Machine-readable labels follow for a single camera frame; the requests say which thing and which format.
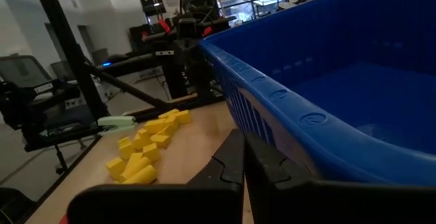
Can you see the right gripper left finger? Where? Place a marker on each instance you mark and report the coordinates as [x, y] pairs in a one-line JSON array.
[[170, 203]]

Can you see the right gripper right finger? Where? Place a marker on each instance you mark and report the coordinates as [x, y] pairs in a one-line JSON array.
[[323, 203]]

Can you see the yellow rectangular block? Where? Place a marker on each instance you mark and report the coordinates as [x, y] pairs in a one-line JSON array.
[[155, 126], [168, 114], [134, 162], [160, 140], [125, 146], [171, 124]]

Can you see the yellow cube block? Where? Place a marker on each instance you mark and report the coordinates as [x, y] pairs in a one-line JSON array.
[[183, 116], [151, 152], [116, 167]]

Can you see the red rectangular block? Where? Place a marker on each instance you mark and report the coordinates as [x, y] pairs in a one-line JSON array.
[[63, 219]]

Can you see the blue plastic bin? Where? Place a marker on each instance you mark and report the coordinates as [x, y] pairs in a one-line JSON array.
[[340, 47]]

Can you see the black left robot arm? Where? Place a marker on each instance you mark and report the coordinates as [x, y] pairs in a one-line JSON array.
[[173, 74]]

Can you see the mint green foam block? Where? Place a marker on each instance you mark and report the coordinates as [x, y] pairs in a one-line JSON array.
[[116, 123]]

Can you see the grey mesh office chair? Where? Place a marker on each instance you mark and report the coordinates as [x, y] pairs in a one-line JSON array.
[[20, 69]]

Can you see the white plastic container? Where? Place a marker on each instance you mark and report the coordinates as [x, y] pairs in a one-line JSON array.
[[170, 0]]

